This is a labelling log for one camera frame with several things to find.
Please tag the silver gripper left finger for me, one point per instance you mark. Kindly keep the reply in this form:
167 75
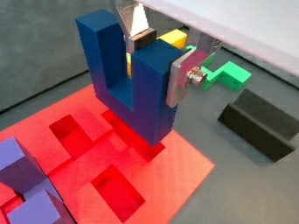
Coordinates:
132 19

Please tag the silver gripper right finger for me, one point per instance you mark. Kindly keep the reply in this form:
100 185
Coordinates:
185 68

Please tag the blue U-shaped block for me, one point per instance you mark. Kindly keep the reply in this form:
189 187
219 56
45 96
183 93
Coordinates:
129 81

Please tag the red slotted board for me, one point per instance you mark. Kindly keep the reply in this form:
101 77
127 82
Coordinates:
113 179

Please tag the yellow long bar block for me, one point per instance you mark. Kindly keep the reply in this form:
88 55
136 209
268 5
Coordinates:
173 37

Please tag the green stepped block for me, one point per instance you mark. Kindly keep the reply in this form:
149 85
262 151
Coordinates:
230 74

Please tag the purple U-shaped block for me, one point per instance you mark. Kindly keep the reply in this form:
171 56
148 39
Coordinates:
23 175

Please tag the black angle bracket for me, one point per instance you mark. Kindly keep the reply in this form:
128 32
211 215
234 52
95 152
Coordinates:
262 124

